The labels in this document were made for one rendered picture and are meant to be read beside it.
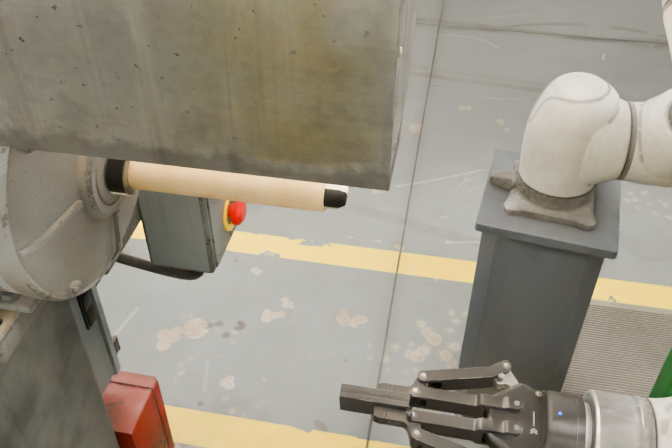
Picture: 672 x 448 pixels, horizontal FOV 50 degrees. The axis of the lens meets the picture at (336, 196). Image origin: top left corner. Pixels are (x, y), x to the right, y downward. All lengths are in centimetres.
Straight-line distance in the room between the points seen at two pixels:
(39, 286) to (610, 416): 53
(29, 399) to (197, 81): 65
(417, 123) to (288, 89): 264
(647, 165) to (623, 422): 78
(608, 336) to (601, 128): 100
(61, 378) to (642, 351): 168
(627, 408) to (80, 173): 54
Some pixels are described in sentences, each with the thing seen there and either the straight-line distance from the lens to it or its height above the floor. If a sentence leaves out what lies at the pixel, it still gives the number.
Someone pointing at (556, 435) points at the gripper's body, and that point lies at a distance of 73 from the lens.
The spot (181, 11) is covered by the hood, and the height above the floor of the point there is 149.
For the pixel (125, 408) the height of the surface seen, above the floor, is 62.
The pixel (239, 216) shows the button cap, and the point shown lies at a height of 98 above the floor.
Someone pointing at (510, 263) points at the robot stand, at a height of 60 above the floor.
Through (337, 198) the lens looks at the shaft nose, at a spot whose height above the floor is 126.
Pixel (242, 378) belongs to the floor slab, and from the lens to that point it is 207.
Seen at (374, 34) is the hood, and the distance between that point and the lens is 37.
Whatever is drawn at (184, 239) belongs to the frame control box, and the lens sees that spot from 101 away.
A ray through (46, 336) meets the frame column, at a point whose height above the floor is 94.
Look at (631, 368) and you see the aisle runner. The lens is 223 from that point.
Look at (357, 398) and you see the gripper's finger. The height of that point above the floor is 104.
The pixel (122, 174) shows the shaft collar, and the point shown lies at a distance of 67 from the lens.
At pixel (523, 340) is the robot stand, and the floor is 38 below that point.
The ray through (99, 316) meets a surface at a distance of 118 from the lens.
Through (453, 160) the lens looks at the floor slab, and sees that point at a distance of 283.
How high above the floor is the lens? 165
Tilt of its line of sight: 39 degrees down
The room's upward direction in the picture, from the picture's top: straight up
